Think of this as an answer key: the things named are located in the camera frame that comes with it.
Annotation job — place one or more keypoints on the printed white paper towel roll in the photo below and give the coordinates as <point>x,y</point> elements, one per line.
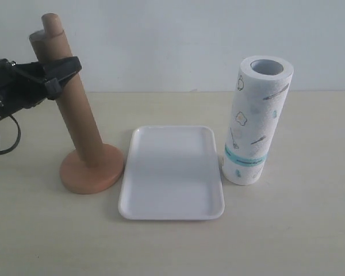
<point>261,89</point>

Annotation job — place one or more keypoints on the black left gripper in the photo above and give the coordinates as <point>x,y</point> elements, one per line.
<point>23,86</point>

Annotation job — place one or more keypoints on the wooden paper towel holder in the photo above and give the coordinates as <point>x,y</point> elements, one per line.
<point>79,178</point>

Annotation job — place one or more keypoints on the white rectangular plastic tray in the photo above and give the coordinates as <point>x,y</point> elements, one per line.
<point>172,173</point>

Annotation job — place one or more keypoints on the brown cardboard tube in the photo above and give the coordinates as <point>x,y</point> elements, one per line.
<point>73,103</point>

